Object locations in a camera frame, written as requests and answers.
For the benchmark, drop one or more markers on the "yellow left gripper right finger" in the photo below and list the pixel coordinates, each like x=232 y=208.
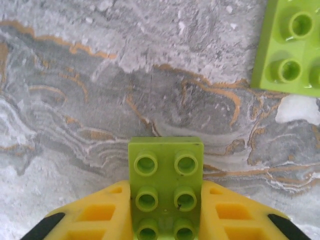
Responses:
x=232 y=217

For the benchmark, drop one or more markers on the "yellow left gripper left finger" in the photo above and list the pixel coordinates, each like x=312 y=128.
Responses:
x=100 y=217

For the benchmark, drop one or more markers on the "lime green lego brick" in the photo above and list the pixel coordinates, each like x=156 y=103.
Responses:
x=165 y=180
x=287 y=50

